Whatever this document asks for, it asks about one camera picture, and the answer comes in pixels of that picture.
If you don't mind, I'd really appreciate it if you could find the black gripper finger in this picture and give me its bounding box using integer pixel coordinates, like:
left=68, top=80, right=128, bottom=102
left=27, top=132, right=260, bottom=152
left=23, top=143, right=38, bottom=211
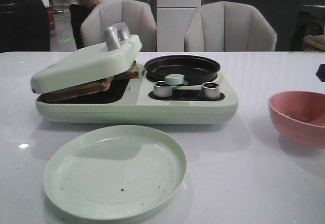
left=316, top=64, right=325, bottom=82

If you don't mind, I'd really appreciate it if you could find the pink plastic bowl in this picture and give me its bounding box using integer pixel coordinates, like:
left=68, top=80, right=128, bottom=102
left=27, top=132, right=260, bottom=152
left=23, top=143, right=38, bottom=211
left=268, top=91, right=324, bottom=149

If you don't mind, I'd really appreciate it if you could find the white bread slice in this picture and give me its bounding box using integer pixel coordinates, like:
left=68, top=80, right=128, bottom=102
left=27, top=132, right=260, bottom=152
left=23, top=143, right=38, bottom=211
left=42, top=77, right=114, bottom=103
left=114, top=61, right=139, bottom=80

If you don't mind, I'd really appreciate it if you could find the mint green sandwich maker lid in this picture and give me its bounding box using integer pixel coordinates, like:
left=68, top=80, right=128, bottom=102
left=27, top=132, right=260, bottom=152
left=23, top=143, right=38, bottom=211
left=30, top=22, right=142, bottom=94

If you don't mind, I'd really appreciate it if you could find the mint green breakfast maker base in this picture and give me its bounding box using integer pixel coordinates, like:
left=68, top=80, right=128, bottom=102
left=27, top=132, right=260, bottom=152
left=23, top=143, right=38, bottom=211
left=36, top=65, right=239, bottom=124

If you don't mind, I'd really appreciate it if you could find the dark appliance at right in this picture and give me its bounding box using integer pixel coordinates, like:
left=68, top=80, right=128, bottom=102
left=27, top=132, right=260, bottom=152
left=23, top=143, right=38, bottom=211
left=289, top=5, right=324, bottom=51

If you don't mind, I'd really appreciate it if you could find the right grey upholstered chair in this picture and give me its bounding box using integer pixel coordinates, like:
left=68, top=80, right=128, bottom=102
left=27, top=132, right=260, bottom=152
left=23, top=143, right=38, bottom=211
left=184, top=1, right=277, bottom=52

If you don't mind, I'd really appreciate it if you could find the grey upholstered chair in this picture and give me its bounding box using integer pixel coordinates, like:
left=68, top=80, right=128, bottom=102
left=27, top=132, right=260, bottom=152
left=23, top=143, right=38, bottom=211
left=81, top=0, right=157, bottom=52
left=184, top=1, right=277, bottom=52

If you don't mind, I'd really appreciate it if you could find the right silver control knob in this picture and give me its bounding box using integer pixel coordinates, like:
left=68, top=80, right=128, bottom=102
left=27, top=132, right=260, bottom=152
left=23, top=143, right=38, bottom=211
left=201, top=82, right=220, bottom=100

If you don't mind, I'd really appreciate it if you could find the silver control knob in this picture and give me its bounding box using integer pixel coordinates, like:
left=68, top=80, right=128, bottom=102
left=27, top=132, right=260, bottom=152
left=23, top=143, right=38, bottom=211
left=201, top=82, right=220, bottom=100
left=153, top=81, right=173, bottom=98

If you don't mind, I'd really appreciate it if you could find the black round frying pan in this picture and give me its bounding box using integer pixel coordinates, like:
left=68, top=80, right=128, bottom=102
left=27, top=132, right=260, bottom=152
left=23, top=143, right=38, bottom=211
left=144, top=54, right=220, bottom=85

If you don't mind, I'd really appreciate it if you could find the left silver control knob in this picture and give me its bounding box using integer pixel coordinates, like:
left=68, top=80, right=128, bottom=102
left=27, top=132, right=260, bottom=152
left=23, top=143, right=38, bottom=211
left=153, top=81, right=173, bottom=98

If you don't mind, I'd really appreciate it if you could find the white cabinet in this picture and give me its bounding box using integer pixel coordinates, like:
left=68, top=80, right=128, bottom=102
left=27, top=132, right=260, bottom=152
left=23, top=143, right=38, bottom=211
left=156, top=0, right=201, bottom=52

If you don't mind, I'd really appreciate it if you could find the left grey upholstered chair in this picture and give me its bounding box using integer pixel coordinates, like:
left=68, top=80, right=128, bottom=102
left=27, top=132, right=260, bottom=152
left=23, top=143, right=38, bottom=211
left=81, top=0, right=157, bottom=52

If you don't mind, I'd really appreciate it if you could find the mint green round plate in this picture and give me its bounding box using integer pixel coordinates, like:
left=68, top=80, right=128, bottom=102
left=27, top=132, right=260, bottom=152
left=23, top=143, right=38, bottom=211
left=43, top=125, right=187, bottom=220

